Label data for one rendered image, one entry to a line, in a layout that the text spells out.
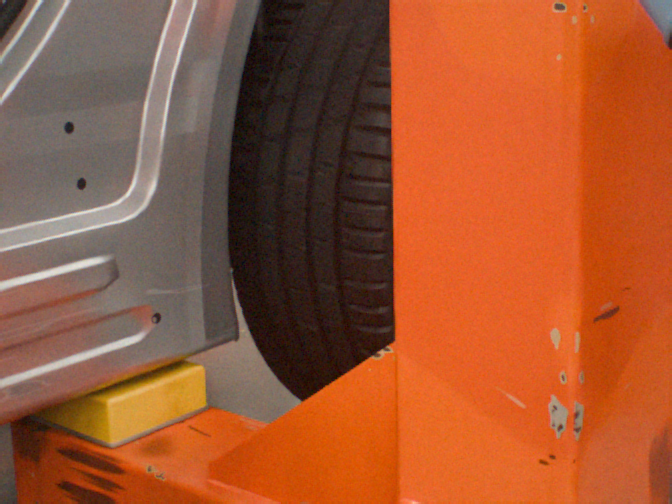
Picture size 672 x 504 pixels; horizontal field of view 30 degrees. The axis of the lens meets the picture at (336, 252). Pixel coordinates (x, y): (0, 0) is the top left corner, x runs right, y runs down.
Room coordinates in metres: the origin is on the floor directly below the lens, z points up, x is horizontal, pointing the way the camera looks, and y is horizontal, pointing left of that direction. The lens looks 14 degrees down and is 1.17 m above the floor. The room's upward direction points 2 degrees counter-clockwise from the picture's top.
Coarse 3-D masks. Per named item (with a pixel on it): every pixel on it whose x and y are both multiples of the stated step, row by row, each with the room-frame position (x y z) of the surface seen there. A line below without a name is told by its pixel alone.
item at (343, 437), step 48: (336, 384) 0.98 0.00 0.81; (384, 384) 0.95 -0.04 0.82; (48, 432) 1.21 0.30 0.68; (192, 432) 1.20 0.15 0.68; (240, 432) 1.19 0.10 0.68; (288, 432) 1.02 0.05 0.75; (336, 432) 0.98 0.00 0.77; (384, 432) 0.95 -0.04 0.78; (48, 480) 1.21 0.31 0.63; (96, 480) 1.16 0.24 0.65; (144, 480) 1.11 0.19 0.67; (192, 480) 1.08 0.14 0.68; (240, 480) 1.06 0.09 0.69; (288, 480) 1.02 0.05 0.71; (336, 480) 0.98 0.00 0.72; (384, 480) 0.95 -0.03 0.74
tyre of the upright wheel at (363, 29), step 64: (320, 0) 1.45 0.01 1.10; (384, 0) 1.39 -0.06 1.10; (256, 64) 1.44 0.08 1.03; (320, 64) 1.37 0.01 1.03; (384, 64) 1.32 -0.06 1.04; (256, 128) 1.39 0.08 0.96; (320, 128) 1.34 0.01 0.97; (384, 128) 1.28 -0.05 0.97; (256, 192) 1.38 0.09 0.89; (320, 192) 1.31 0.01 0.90; (384, 192) 1.27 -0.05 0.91; (256, 256) 1.38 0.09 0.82; (320, 256) 1.30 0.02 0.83; (384, 256) 1.26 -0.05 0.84; (256, 320) 1.40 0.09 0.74; (320, 320) 1.33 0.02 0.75; (384, 320) 1.27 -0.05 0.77; (320, 384) 1.40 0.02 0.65
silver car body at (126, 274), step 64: (0, 0) 2.87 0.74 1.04; (64, 0) 1.18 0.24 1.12; (128, 0) 1.23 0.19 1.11; (192, 0) 1.27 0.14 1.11; (256, 0) 1.33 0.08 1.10; (0, 64) 1.15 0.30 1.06; (64, 64) 1.17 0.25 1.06; (128, 64) 1.23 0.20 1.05; (192, 64) 1.26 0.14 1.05; (0, 128) 1.11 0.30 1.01; (64, 128) 1.16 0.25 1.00; (128, 128) 1.22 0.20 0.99; (192, 128) 1.25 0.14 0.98; (0, 192) 1.11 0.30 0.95; (64, 192) 1.16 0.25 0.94; (128, 192) 1.22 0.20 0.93; (192, 192) 1.25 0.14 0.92; (0, 256) 1.07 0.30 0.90; (64, 256) 1.13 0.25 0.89; (128, 256) 1.18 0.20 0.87; (192, 256) 1.25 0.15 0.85; (0, 320) 1.07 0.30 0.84; (64, 320) 1.12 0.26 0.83; (128, 320) 1.19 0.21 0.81; (192, 320) 1.24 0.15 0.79; (0, 384) 1.07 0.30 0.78; (64, 384) 1.12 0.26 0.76
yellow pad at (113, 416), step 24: (120, 384) 1.21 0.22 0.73; (144, 384) 1.21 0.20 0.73; (168, 384) 1.22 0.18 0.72; (192, 384) 1.25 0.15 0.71; (48, 408) 1.23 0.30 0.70; (72, 408) 1.20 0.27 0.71; (96, 408) 1.17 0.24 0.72; (120, 408) 1.17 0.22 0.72; (144, 408) 1.19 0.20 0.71; (168, 408) 1.22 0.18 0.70; (192, 408) 1.24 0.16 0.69; (72, 432) 1.20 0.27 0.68; (96, 432) 1.18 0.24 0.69; (120, 432) 1.17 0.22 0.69; (144, 432) 1.19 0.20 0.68
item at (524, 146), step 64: (448, 0) 0.88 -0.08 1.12; (512, 0) 0.84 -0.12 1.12; (576, 0) 0.81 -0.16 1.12; (448, 64) 0.88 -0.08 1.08; (512, 64) 0.84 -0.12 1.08; (576, 64) 0.81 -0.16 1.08; (640, 64) 0.87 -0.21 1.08; (448, 128) 0.88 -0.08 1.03; (512, 128) 0.84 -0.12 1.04; (576, 128) 0.81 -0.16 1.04; (640, 128) 0.87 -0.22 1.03; (448, 192) 0.88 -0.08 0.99; (512, 192) 0.84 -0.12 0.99; (576, 192) 0.81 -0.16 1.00; (640, 192) 0.87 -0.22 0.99; (448, 256) 0.88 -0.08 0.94; (512, 256) 0.84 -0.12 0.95; (576, 256) 0.81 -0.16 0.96; (640, 256) 0.88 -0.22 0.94; (448, 320) 0.88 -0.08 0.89; (512, 320) 0.84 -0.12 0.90; (576, 320) 0.81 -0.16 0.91; (640, 320) 0.88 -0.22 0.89; (448, 384) 0.88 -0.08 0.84; (512, 384) 0.84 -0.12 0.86; (576, 384) 0.81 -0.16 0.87; (640, 384) 0.88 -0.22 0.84; (448, 448) 0.88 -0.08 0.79; (512, 448) 0.84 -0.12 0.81; (576, 448) 0.81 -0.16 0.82; (640, 448) 0.89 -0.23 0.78
